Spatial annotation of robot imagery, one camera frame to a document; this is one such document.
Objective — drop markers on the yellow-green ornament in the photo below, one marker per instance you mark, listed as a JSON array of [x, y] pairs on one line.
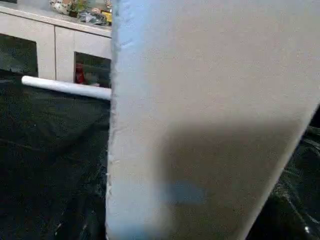
[[79, 6]]

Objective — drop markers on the white plastic table top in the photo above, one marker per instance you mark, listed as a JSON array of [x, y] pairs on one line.
[[200, 87]]

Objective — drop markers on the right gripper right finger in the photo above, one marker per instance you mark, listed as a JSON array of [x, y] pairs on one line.
[[290, 220]]

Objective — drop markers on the white plastic table leg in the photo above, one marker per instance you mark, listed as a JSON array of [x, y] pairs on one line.
[[67, 87]]

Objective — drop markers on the red bottle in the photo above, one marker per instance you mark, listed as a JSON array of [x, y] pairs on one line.
[[79, 73]]

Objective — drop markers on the white glass-door cabinet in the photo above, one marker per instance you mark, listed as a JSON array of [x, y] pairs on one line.
[[50, 37]]

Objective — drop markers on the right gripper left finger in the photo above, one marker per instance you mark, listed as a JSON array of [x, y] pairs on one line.
[[96, 207]]

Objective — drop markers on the clear glass jar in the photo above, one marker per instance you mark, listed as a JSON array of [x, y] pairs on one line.
[[92, 18]]

